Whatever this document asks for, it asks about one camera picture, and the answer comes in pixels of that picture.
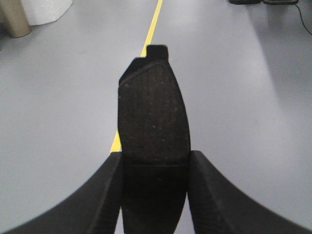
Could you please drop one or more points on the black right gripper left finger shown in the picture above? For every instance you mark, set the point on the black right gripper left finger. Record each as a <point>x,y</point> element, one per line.
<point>91,209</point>

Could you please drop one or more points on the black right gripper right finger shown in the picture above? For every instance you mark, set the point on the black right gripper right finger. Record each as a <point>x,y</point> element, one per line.
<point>219,207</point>

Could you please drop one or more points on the grey brake pad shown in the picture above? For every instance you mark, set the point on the grey brake pad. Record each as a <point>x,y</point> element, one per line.
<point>155,141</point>

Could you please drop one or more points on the brown cylindrical bin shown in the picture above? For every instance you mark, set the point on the brown cylindrical bin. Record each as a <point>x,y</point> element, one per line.
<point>14,18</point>

